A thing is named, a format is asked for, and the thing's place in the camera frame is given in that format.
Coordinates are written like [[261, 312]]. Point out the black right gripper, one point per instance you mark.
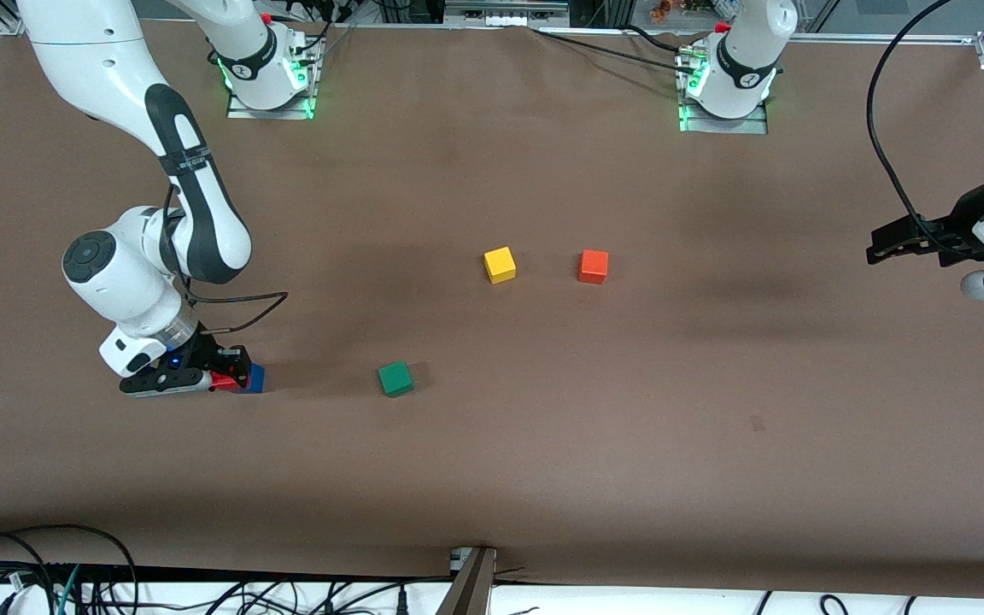
[[204, 348]]

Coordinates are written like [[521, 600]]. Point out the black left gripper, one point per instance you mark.
[[961, 219]]

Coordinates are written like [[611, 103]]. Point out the red wooden block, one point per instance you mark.
[[223, 383]]

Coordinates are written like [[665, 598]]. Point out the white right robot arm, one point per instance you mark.
[[202, 222]]

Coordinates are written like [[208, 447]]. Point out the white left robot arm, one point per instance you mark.
[[744, 60]]

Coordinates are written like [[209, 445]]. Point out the blue wooden block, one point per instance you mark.
[[257, 380]]

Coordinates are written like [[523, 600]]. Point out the green wooden block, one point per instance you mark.
[[395, 378]]

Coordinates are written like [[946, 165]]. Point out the yellow wooden block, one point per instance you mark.
[[500, 265]]

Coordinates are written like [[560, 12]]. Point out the orange wooden block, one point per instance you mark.
[[593, 266]]

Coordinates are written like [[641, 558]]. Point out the brown table cover sheet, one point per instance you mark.
[[543, 470]]

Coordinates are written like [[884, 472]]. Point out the orange background object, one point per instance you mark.
[[661, 10]]

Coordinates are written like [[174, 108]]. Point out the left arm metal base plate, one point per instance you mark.
[[752, 126]]

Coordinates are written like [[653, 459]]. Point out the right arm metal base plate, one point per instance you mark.
[[240, 113]]

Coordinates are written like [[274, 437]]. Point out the grey metal camera post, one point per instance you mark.
[[471, 589]]

